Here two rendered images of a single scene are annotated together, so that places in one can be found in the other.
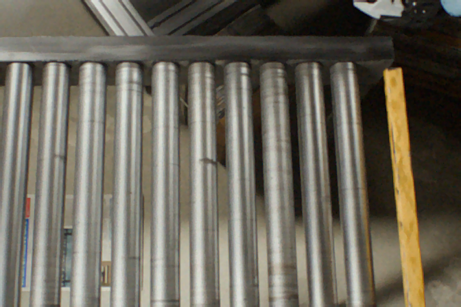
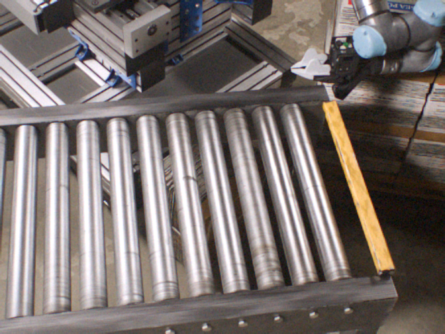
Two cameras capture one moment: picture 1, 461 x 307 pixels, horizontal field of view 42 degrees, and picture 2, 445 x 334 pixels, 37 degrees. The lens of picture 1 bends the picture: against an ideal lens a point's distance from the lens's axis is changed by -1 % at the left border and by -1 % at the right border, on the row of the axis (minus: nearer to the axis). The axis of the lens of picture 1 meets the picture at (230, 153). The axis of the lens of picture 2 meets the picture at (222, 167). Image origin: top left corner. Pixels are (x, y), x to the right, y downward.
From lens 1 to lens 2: 56 cm
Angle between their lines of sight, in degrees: 23
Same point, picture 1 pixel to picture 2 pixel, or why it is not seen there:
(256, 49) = (218, 101)
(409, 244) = (367, 217)
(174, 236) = (168, 234)
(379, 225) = not seen: hidden behind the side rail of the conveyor
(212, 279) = (204, 262)
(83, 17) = not seen: hidden behind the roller
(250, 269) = (237, 252)
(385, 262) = not seen: outside the picture
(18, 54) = (25, 119)
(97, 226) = (100, 233)
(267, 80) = (231, 120)
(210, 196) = (195, 202)
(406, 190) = (357, 179)
